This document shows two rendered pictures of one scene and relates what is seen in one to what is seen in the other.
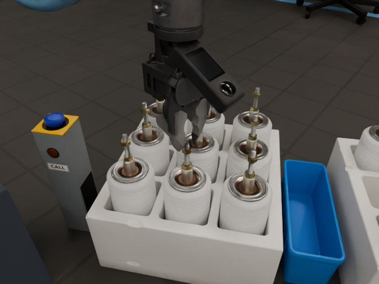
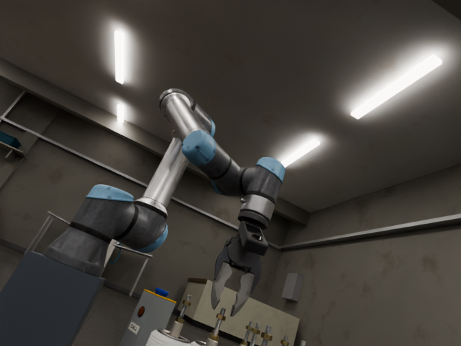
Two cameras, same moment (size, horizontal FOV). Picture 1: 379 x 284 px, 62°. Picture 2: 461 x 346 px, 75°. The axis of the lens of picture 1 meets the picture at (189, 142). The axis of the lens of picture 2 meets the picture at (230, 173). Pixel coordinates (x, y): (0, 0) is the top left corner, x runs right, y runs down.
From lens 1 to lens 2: 0.52 m
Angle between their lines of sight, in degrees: 72
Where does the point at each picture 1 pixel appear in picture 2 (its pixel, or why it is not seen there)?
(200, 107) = (245, 278)
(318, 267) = not seen: outside the picture
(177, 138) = (215, 285)
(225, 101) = (249, 237)
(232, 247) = not seen: outside the picture
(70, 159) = (145, 321)
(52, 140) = (149, 298)
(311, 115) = not seen: outside the picture
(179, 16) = (250, 202)
